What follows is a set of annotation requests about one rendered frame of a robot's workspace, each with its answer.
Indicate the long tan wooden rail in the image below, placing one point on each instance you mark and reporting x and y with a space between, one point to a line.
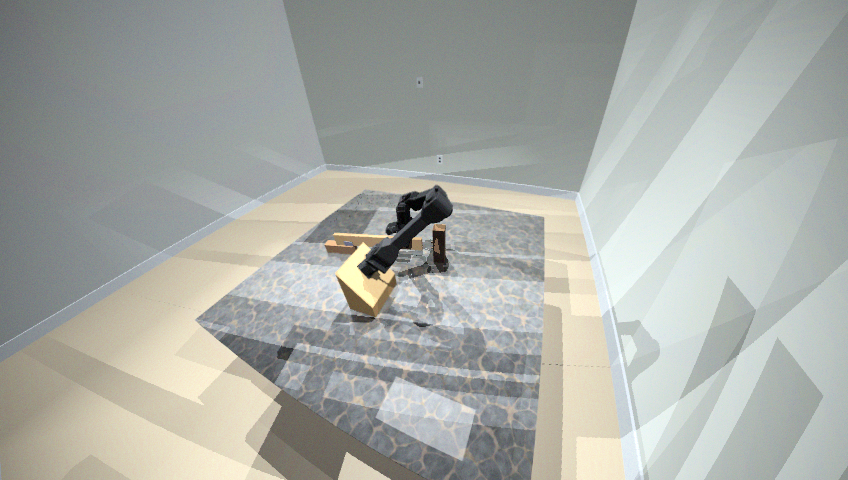
371 240

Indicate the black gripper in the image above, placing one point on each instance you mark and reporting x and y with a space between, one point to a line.
401 224

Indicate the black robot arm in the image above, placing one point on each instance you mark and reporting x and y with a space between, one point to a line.
435 205

